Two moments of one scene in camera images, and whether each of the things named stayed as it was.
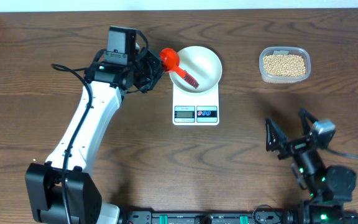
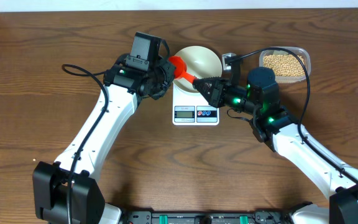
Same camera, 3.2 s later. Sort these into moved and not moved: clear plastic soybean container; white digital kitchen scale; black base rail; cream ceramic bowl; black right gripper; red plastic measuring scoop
Moved: red plastic measuring scoop; black right gripper
Not moved: white digital kitchen scale; black base rail; cream ceramic bowl; clear plastic soybean container
